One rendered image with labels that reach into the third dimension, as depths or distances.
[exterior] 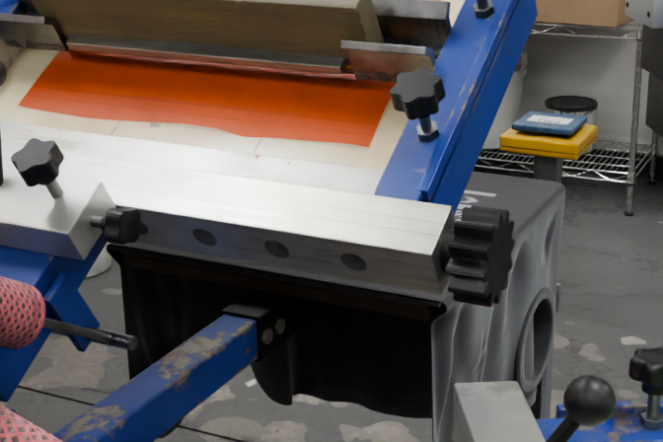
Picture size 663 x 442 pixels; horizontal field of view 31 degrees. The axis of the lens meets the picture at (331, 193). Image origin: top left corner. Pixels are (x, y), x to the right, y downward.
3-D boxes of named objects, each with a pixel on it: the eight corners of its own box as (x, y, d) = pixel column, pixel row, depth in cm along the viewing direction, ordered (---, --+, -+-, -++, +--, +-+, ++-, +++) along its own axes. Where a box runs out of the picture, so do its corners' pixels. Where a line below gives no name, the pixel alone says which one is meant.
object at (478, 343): (499, 383, 182) (506, 179, 172) (554, 395, 178) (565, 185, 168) (375, 544, 142) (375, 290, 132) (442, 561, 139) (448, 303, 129)
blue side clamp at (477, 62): (490, 11, 121) (479, -44, 116) (538, 15, 119) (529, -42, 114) (389, 237, 104) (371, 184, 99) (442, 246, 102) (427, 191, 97)
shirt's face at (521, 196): (291, 152, 188) (291, 149, 188) (562, 185, 170) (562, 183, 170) (109, 249, 147) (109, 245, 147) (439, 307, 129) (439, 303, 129)
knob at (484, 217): (453, 241, 97) (436, 180, 92) (520, 252, 95) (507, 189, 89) (422, 314, 93) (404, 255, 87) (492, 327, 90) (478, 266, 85)
